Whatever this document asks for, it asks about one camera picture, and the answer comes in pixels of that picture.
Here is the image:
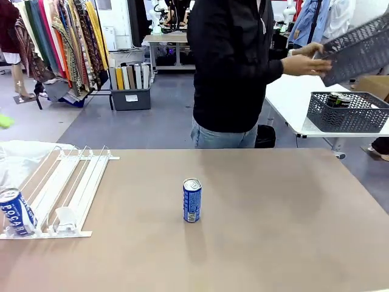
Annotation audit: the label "grey plastic lattice basket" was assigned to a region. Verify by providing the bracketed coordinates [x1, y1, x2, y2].
[312, 13, 389, 88]
[306, 91, 389, 133]

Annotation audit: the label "mannequin legs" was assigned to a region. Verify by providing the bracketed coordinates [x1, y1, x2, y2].
[11, 59, 36, 100]

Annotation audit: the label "brown cardboard box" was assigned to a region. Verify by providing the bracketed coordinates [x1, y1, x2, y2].
[354, 75, 389, 102]

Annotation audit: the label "person in black jacket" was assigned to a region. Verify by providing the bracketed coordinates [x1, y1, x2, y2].
[186, 0, 285, 149]

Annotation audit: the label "blue white Pocari can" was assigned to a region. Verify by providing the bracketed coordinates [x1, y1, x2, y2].
[0, 187, 39, 237]
[182, 178, 202, 223]

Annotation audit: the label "white wire can dispenser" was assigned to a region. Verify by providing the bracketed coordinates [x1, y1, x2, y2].
[0, 145, 120, 240]

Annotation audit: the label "white side table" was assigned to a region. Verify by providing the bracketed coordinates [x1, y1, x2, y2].
[264, 74, 389, 153]

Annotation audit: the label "person's right hand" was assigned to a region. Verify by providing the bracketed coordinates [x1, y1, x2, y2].
[284, 54, 333, 77]

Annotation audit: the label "yellow hanging garment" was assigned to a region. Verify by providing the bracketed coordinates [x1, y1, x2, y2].
[86, 1, 109, 71]

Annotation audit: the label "bystander foot with shoe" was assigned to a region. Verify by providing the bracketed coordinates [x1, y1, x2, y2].
[367, 136, 389, 162]

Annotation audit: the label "black waste bin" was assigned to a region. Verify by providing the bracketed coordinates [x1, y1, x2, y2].
[255, 124, 277, 149]

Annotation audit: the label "yellow fabric roll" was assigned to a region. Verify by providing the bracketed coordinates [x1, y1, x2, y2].
[115, 67, 125, 91]

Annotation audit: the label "brown fabric roll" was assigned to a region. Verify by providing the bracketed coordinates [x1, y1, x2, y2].
[126, 64, 137, 90]

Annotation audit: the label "grey workbench table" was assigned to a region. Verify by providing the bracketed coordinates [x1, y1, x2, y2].
[142, 33, 196, 71]

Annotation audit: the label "grey storage bin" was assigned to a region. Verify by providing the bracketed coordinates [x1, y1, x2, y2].
[109, 86, 152, 111]

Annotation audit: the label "black clothes rack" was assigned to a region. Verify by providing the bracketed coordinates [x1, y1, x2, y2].
[35, 0, 115, 111]

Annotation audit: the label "patterned brown hanging garment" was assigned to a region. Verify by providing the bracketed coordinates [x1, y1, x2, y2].
[65, 0, 101, 92]

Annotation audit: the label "person's left hand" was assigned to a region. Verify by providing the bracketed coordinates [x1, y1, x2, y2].
[299, 42, 325, 58]

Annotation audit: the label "person's right forearm black sleeve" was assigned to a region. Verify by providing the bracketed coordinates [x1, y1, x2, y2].
[256, 57, 286, 88]

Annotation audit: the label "white cloth sheet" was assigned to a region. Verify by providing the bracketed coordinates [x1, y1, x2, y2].
[0, 139, 77, 190]

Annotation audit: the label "orange hanging garment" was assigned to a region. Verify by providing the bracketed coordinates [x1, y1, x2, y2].
[54, 27, 73, 88]

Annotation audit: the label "teal hanging garment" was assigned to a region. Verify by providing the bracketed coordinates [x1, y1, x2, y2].
[29, 0, 60, 74]

